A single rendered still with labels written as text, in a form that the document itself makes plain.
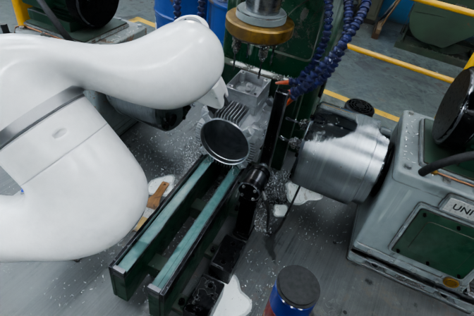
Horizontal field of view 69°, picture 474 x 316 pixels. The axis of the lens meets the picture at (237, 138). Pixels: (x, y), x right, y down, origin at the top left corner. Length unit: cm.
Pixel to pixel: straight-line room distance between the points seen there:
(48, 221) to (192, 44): 22
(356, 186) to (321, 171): 9
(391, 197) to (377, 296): 30
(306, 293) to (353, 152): 47
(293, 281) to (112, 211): 27
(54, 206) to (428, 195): 76
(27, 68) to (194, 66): 15
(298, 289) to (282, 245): 55
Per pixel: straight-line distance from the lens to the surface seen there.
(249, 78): 108
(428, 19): 488
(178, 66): 35
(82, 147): 34
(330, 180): 91
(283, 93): 79
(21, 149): 35
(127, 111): 111
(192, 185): 99
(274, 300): 52
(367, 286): 107
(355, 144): 89
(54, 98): 35
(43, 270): 103
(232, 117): 93
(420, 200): 90
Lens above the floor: 165
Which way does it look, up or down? 39 degrees down
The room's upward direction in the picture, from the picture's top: 9 degrees clockwise
